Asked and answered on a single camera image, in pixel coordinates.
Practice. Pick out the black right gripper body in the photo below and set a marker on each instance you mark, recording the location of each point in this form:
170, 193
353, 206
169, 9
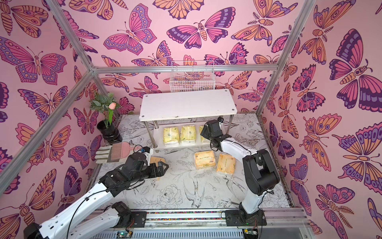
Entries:
210, 128

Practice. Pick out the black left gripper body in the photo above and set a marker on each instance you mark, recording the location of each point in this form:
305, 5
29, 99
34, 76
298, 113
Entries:
147, 172

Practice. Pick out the yellow green tissue pack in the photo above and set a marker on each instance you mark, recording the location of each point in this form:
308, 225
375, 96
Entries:
188, 134
171, 136
204, 134

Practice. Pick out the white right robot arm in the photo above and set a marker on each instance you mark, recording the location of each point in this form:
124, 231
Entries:
259, 169

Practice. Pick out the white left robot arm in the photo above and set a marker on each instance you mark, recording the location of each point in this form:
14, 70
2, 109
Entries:
71, 223

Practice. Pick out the orange tissue pack left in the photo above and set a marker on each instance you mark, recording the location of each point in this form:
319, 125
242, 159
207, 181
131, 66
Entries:
157, 161

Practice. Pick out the orange tissue pack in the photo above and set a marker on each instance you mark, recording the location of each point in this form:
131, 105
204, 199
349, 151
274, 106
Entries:
157, 161
204, 159
226, 164

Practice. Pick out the orange tissue pack middle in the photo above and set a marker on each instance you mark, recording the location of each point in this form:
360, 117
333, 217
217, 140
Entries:
204, 159

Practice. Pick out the white two-tier shelf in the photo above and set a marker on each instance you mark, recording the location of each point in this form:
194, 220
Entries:
159, 111

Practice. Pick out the orange tissue pack right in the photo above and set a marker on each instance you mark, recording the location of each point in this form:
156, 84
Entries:
226, 164

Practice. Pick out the pink dust brush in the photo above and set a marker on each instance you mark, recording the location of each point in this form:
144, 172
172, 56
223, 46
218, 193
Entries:
116, 153

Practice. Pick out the black vase with artificial plant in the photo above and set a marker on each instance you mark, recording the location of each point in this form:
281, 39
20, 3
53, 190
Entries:
106, 104

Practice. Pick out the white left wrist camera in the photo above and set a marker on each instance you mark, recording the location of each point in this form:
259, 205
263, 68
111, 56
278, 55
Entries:
147, 150

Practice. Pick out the white wire basket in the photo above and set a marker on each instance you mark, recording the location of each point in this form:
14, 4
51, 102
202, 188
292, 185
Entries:
192, 75

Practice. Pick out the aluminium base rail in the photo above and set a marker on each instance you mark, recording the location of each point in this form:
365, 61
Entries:
194, 224

